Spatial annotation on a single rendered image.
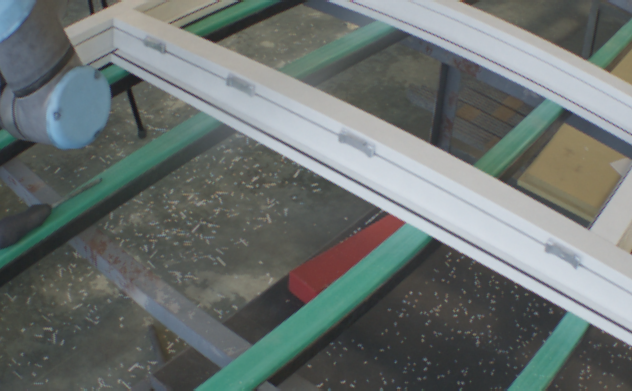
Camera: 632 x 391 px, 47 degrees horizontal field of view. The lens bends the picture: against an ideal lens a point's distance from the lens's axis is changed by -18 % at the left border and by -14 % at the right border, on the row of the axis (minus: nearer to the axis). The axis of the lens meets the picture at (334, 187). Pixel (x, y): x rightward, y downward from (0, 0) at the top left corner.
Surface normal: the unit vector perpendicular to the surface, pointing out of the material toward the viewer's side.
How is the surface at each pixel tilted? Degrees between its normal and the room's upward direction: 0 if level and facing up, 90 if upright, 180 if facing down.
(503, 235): 90
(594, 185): 0
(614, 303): 90
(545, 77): 90
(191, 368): 0
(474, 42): 90
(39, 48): 74
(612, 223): 0
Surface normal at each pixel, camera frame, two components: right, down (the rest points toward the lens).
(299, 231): 0.08, -0.79
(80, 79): 0.79, 0.20
